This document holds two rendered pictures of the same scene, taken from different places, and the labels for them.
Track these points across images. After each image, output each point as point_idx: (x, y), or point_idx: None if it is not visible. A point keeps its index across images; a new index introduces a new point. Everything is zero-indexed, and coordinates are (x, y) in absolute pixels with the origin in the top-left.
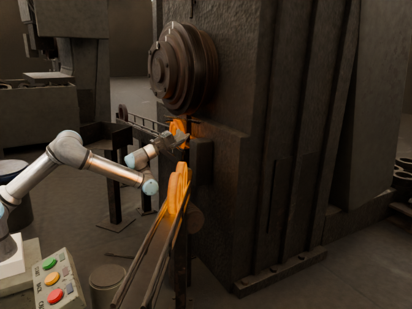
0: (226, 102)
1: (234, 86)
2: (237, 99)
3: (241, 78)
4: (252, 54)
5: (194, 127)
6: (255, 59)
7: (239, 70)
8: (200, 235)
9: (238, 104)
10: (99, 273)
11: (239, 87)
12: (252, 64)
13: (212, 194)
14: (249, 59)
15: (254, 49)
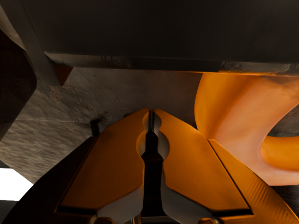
0: (55, 134)
1: (43, 153)
2: (19, 139)
3: (30, 159)
4: (26, 174)
5: (182, 94)
6: (16, 171)
7: (44, 166)
8: None
9: (8, 134)
10: None
11: (28, 152)
12: (18, 169)
13: None
14: (30, 172)
15: (27, 177)
